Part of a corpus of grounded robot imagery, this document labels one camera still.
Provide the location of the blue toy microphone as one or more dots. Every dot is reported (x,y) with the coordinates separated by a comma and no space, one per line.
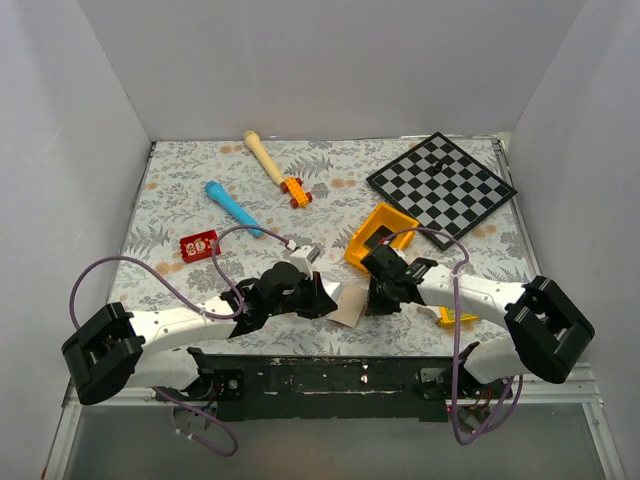
(218,194)

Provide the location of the yellow plastic bin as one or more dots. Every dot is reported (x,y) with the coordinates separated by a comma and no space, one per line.
(383,221)

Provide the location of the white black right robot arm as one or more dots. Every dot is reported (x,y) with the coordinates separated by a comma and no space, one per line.
(547,332)

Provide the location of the orange toy car chassis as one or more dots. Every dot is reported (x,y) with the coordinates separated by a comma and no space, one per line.
(299,198)

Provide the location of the black credit card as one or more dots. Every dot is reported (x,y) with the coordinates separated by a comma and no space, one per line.
(377,237)

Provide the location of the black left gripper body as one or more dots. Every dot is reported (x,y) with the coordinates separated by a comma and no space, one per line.
(300,302)

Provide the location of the floral patterned table mat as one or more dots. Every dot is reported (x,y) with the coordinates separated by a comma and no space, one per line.
(172,204)

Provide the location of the black silver chessboard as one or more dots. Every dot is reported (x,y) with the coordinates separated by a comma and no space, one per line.
(455,200)

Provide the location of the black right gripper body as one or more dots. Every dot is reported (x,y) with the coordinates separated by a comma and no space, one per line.
(380,298)

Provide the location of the colourful toy block cluster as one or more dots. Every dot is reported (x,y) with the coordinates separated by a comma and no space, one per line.
(444,317)

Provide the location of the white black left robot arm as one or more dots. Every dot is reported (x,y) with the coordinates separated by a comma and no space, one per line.
(117,349)

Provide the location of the cream toy microphone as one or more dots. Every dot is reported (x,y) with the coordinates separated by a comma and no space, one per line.
(254,143)

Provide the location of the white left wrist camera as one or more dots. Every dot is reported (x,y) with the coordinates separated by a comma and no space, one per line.
(303,258)

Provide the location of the red printed toy block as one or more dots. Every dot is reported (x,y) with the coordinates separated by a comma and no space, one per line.
(198,246)

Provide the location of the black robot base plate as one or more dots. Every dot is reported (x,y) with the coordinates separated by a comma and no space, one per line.
(271,387)

